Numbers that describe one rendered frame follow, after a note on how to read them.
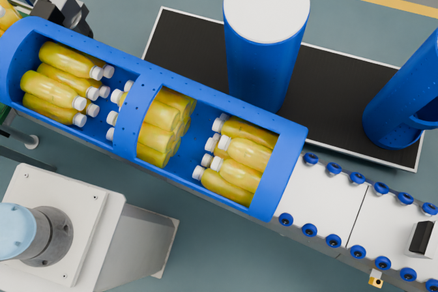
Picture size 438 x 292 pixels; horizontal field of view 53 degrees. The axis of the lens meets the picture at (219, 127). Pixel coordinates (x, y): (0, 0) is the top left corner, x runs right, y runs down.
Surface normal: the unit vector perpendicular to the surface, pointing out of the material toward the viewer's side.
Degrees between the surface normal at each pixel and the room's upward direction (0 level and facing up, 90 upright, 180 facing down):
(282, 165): 2
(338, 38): 0
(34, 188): 3
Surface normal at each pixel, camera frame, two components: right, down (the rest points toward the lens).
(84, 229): -0.07, -0.29
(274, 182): -0.21, 0.11
